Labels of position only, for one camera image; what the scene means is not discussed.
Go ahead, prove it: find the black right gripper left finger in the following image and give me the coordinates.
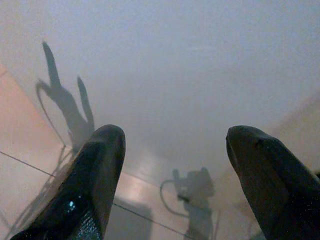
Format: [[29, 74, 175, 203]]
[[9, 124, 126, 240]]

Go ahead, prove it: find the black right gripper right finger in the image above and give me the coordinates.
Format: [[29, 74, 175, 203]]
[[225, 125, 320, 240]]

